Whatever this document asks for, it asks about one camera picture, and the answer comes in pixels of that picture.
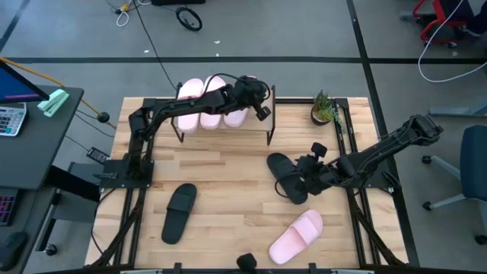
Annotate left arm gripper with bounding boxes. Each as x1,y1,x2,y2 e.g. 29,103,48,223
228,75,272,122

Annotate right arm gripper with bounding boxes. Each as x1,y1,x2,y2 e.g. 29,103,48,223
295,142,338,196

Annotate black slide sandal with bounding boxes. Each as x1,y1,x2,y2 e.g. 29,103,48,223
266,152,309,206
161,183,198,245

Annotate pink slide sandal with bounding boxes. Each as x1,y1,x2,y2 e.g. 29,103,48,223
223,75,258,129
199,75,228,131
177,78,205,135
268,209,324,266

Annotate wooden shelf with black frame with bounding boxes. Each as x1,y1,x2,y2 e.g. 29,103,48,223
170,81,277,148

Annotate potted succulent plant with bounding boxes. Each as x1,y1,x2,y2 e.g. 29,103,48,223
310,89,349,134

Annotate black rounded object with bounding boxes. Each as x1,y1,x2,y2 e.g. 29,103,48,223
236,253,258,273

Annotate black floor box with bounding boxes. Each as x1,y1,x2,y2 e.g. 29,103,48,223
151,0,206,6

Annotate black power adapter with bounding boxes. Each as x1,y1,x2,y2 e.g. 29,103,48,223
86,147,111,164

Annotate blue grey office chair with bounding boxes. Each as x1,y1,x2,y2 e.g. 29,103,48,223
422,124,487,245

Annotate mint green stapler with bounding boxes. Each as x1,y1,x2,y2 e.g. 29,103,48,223
37,88,71,118

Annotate red and black chair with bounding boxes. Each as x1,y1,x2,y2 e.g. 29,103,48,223
399,0,473,49

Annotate black desk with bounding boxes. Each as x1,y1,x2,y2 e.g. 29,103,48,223
0,85,102,274

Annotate computer monitor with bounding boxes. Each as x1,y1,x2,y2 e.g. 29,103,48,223
0,60,50,104

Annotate grey desk calculator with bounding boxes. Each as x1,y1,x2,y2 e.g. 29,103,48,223
0,101,28,137

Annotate backlit keyboard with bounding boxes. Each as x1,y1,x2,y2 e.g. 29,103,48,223
0,193,18,228

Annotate black computer mouse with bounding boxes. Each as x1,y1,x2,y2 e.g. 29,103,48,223
0,231,28,272

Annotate black metal table frame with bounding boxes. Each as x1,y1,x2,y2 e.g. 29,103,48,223
85,97,410,274

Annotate coiled black cable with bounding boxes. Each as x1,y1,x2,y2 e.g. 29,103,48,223
175,5,203,32

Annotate thin black floor cable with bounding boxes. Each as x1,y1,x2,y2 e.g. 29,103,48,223
132,0,180,91

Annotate white cable bundle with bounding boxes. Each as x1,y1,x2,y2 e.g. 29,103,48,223
113,0,153,27

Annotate long white cable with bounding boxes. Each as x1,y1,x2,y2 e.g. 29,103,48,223
417,0,487,84

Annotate yellow floor cable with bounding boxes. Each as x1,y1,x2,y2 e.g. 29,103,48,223
0,56,117,130

